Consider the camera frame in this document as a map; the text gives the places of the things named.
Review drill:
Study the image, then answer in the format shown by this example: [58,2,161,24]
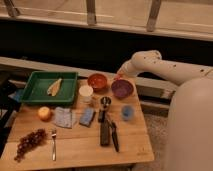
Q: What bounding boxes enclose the orange bowl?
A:
[87,73,107,91]

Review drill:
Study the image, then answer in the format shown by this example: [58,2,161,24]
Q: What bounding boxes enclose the green plastic tray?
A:
[20,71,78,106]

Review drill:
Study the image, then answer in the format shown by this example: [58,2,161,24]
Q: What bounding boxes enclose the blue cup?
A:
[121,105,134,121]

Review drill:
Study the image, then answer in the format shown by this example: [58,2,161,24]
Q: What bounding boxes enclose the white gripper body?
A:
[117,62,134,78]

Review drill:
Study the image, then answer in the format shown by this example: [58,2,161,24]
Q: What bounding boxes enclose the yellow apple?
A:
[38,106,52,121]

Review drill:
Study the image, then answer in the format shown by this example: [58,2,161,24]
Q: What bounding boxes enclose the blue object beside tray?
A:
[10,89,23,102]

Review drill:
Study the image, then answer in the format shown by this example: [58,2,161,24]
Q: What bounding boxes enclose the black handled knife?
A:
[107,115,119,152]

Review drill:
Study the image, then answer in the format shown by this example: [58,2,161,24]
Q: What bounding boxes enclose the yellow banana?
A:
[47,78,62,96]

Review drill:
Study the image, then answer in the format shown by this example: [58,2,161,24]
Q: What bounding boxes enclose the bunch of red grapes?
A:
[14,129,47,162]

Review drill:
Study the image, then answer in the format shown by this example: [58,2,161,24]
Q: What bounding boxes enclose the light blue cloth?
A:
[53,107,76,129]

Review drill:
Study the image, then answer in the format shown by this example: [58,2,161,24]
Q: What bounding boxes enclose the silver fork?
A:
[51,129,57,161]

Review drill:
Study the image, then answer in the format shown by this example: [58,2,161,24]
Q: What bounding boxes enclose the white cup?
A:
[79,85,93,103]

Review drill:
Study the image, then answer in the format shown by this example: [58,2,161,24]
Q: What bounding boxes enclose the blue sponge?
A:
[79,108,95,127]

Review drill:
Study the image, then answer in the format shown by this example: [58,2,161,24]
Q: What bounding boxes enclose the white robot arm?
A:
[117,50,213,85]

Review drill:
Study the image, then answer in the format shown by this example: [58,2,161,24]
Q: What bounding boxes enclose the black rectangular block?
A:
[100,121,110,146]

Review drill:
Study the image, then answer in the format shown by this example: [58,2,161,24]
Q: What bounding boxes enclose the purple bowl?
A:
[111,79,134,99]

